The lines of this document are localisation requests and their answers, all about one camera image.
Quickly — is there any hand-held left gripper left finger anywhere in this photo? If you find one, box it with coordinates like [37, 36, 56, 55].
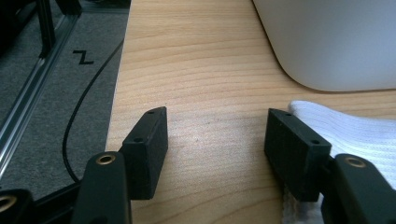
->
[120, 105, 169, 201]

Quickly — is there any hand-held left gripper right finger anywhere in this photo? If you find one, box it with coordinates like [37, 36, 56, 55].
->
[263, 107, 332, 203]

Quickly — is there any white sock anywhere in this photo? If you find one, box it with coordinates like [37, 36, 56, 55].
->
[281, 100, 396, 224]

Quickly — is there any white compartment storage box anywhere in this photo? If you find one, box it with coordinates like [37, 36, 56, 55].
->
[251, 0, 396, 92]

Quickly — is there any black metal stand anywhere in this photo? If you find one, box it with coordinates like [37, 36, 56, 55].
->
[35, 0, 58, 59]

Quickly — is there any thin black floor cable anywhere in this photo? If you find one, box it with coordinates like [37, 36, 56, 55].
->
[62, 38, 125, 185]

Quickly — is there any metal floor rail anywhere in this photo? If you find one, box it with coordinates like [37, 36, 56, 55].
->
[0, 12, 80, 180]

